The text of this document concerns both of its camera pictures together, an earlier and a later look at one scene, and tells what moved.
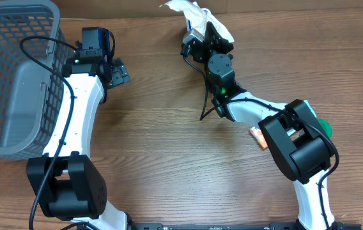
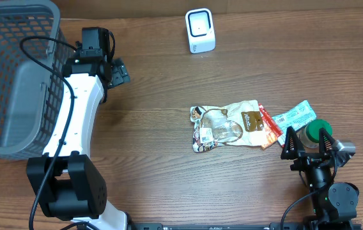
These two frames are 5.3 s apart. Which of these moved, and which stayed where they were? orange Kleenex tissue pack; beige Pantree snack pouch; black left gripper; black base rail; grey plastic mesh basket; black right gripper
Moved: orange Kleenex tissue pack; beige Pantree snack pouch; black right gripper
Stayed: grey plastic mesh basket; black left gripper; black base rail
